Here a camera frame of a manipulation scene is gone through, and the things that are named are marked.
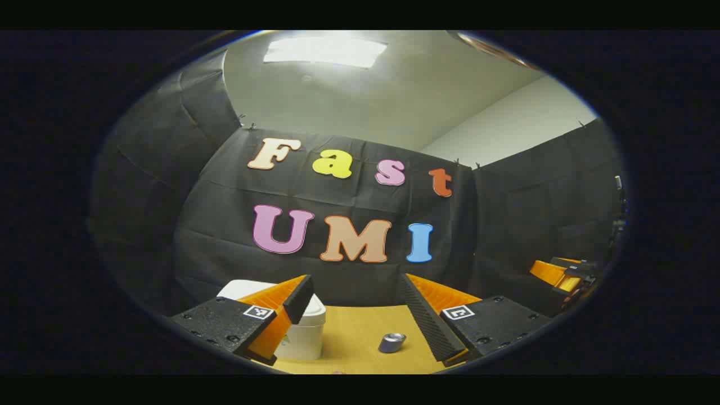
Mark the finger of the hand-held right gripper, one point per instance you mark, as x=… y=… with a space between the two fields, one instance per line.
x=574 y=265
x=547 y=272

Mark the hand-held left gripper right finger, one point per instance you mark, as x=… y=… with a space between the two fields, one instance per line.
x=427 y=320

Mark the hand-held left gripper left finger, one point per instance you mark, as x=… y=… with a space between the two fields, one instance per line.
x=299 y=298

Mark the white desktop garbage bin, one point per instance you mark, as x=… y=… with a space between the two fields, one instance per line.
x=306 y=337

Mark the dark metal stand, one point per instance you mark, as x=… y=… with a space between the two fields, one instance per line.
x=620 y=219

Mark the black backdrop cloth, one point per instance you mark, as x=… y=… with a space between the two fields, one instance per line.
x=349 y=225

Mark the ceiling light panel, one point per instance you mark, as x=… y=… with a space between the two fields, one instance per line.
x=323 y=52

